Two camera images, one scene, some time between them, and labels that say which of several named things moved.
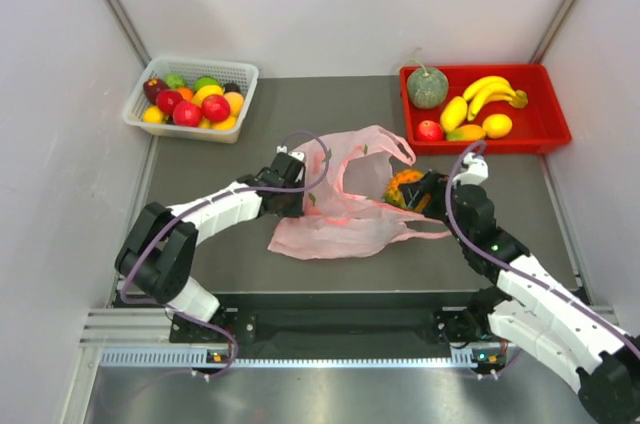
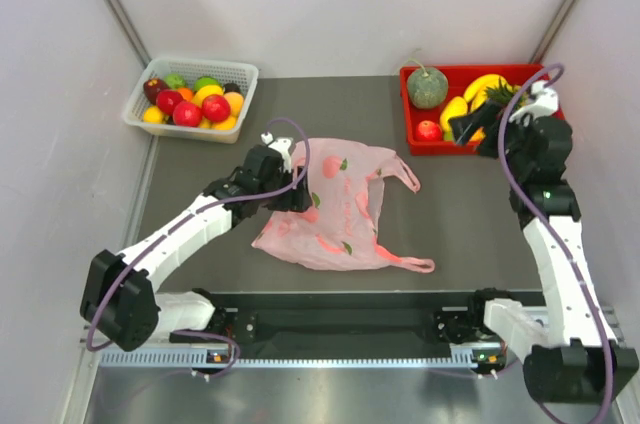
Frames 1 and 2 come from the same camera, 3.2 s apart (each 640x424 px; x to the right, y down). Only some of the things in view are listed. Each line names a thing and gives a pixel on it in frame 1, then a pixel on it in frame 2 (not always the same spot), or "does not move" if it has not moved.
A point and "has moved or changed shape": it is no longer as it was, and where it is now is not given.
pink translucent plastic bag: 345,208 has moved or changed shape
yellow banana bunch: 492,89 does not move
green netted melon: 427,87 does not move
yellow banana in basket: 199,94 does not move
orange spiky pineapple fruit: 393,193 to 502,97
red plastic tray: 541,125 does not move
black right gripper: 454,186 to 465,126
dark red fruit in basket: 152,87 does not move
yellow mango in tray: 453,113 does not move
